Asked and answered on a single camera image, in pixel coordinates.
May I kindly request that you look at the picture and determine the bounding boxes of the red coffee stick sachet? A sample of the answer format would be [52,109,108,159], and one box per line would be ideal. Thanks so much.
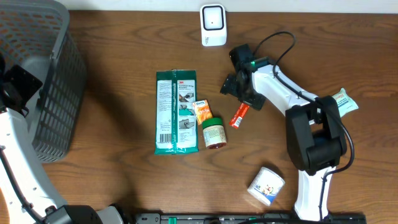
[229,103,250,129]

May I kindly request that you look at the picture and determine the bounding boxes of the small orange carton box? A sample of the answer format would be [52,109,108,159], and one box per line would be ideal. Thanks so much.
[192,100,213,125]

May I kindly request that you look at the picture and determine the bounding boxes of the green lid white jar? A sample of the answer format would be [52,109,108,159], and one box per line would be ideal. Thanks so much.
[202,118,227,149]

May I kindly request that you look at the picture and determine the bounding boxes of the white red package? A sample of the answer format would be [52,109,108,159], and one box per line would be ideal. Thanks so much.
[155,70,198,155]

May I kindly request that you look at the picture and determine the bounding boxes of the white blue labelled jar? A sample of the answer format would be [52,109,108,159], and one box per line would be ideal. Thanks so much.
[248,167,285,206]

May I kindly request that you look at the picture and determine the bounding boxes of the teal white snack packet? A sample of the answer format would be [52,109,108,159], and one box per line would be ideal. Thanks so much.
[333,88,359,117]

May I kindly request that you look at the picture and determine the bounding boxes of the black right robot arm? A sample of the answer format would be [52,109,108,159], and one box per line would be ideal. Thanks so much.
[220,44,347,221]

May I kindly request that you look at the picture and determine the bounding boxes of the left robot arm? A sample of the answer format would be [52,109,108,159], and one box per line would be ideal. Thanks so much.
[1,58,134,224]

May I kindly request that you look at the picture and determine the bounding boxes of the white barcode scanner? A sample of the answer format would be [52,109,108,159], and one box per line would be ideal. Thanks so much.
[200,4,228,47]

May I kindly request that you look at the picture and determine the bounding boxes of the grey plastic mesh basket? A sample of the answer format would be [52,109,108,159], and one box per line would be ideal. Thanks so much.
[1,1,87,163]

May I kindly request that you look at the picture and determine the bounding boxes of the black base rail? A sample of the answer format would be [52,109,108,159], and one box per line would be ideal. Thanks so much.
[134,212,367,224]

